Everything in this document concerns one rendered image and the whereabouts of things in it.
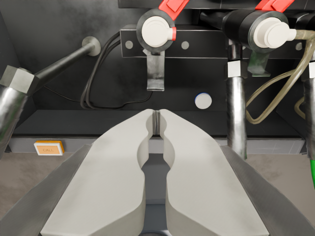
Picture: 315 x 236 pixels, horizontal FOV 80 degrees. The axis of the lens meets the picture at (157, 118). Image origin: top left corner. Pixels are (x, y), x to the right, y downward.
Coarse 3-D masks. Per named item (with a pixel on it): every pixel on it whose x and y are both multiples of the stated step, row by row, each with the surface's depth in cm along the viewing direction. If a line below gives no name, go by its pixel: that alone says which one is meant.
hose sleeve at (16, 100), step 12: (0, 96) 14; (12, 96) 14; (24, 96) 14; (0, 108) 13; (12, 108) 14; (0, 120) 14; (12, 120) 14; (0, 132) 14; (12, 132) 14; (0, 144) 14; (0, 156) 14
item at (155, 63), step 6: (150, 54) 14; (156, 54) 15; (162, 54) 14; (150, 60) 15; (156, 60) 15; (162, 60) 15; (150, 66) 15; (156, 66) 15; (162, 66) 15; (150, 72) 15; (156, 72) 15; (162, 72) 15; (150, 78) 16; (156, 78) 16; (162, 78) 16
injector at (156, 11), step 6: (150, 12) 13; (156, 12) 13; (162, 12) 13; (144, 18) 13; (168, 18) 13; (138, 24) 13; (168, 24) 15; (138, 30) 13; (138, 36) 14; (144, 42) 14; (168, 42) 14; (144, 48) 14; (150, 48) 14; (156, 48) 14; (162, 48) 14
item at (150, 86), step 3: (147, 84) 16; (150, 84) 16; (153, 84) 16; (156, 84) 16; (159, 84) 16; (162, 84) 16; (147, 87) 15; (150, 87) 15; (153, 87) 15; (156, 87) 15; (159, 87) 15; (162, 87) 15; (147, 90) 15; (150, 90) 15; (153, 90) 15; (156, 90) 15; (159, 90) 15; (162, 90) 15
